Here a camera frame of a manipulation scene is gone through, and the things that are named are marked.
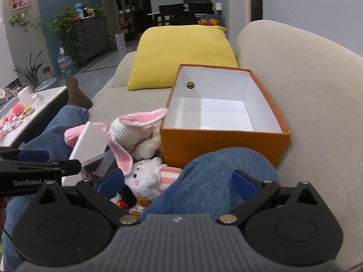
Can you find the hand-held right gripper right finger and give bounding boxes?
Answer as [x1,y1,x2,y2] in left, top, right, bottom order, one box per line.
[218,169,324,226]

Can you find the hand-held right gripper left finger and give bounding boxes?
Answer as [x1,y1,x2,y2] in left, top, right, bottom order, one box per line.
[35,168,139,228]

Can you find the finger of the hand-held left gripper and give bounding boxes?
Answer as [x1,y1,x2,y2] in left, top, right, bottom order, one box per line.
[0,159,82,176]
[0,147,50,163]

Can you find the dark grey box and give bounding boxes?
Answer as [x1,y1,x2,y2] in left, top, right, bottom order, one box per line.
[95,150,117,177]

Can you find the pink pouch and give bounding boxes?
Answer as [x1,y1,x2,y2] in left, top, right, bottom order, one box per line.
[64,122,110,148]

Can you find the white box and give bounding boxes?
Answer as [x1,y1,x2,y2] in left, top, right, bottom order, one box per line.
[61,121,110,188]

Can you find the orange cardboard box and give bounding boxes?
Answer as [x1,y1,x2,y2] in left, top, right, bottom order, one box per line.
[159,64,291,168]

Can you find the black plush toy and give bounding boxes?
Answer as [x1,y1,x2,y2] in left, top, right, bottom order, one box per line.
[110,185,138,209]

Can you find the white striped plush bunny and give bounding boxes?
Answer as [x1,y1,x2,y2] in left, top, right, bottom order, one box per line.
[123,157,184,202]

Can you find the pink round trinkets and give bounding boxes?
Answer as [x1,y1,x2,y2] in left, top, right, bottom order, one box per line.
[0,115,24,140]

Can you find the pink fluffy ball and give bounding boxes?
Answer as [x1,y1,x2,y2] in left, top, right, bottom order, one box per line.
[11,104,27,117]

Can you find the white marble coffee table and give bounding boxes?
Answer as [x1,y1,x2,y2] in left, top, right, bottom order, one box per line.
[0,86,68,148]

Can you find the crocheted white bunny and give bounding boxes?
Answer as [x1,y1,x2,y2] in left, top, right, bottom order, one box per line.
[107,108,168,176]

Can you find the white tissue roll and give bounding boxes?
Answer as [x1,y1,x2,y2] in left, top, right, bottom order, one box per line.
[17,86,33,107]

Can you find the grey robot vacuum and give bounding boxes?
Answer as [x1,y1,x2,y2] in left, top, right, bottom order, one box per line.
[36,77,60,91]

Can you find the potted long-leaf plant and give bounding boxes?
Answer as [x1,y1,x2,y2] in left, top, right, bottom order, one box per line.
[12,50,46,88]

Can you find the blue water jug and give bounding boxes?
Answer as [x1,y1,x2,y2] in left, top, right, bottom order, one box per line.
[57,47,76,77]

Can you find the beige sofa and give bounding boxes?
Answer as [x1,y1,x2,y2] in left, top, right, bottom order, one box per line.
[91,20,363,272]

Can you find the trailing ivy plant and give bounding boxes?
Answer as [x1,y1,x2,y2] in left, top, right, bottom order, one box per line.
[49,7,83,61]

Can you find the dark grey dresser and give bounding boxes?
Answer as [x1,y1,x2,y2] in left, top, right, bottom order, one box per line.
[72,15,112,63]

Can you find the yellow pillow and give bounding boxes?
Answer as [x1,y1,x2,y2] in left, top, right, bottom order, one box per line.
[127,25,239,91]

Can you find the white paper bag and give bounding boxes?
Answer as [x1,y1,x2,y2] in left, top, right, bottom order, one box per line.
[115,32,127,49]

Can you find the stacked coloured stools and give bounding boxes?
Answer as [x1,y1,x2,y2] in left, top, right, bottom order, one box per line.
[200,14,221,27]

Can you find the dark display shelf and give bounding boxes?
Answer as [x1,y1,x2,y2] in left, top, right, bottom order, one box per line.
[115,0,143,41]

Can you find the dining table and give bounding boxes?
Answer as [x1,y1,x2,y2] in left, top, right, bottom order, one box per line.
[147,11,216,27]

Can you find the black dining chair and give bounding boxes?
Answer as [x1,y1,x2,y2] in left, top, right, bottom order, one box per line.
[158,3,185,26]
[187,2,214,25]

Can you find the hanging wall plant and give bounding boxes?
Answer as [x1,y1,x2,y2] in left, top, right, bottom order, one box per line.
[8,10,42,32]

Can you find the framed wall photo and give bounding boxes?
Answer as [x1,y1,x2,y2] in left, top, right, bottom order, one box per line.
[10,0,31,12]

